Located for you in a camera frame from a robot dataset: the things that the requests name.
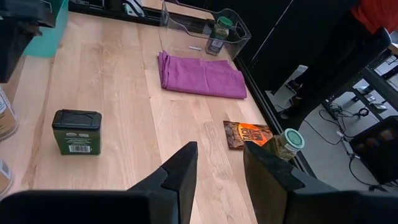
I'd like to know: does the purple folded cloth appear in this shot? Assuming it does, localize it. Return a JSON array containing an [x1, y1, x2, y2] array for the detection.
[[157, 50, 248, 100]]

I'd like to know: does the orange taco mix packet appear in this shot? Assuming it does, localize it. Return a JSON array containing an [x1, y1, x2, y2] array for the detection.
[[223, 120, 274, 151]]

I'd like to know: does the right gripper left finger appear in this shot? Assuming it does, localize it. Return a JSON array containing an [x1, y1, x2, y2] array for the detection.
[[0, 141, 199, 224]]

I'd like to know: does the small white device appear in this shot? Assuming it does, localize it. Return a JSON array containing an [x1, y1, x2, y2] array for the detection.
[[123, 0, 146, 17]]

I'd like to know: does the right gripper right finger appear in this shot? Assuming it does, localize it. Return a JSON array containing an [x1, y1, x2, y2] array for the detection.
[[243, 141, 398, 224]]

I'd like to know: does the clear plastic bin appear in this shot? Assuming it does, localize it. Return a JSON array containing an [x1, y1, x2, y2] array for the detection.
[[159, 0, 252, 62]]

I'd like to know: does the green spice tin black lid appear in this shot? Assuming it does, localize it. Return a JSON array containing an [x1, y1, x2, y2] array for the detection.
[[51, 108, 103, 156]]

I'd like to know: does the person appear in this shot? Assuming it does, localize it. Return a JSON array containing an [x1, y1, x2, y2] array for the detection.
[[273, 0, 398, 121]]

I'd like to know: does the black desk frame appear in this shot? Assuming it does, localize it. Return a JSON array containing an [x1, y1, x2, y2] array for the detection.
[[322, 49, 398, 122]]

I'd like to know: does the teal plastic bin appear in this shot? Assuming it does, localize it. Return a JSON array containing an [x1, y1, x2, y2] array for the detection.
[[24, 0, 70, 58]]

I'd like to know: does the furikake seasoning jar tan lid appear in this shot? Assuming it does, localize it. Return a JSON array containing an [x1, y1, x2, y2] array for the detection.
[[0, 86, 19, 141]]

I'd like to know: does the green lid spice jar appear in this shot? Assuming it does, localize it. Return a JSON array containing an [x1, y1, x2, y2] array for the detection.
[[261, 128, 305, 162], [205, 16, 234, 57]]

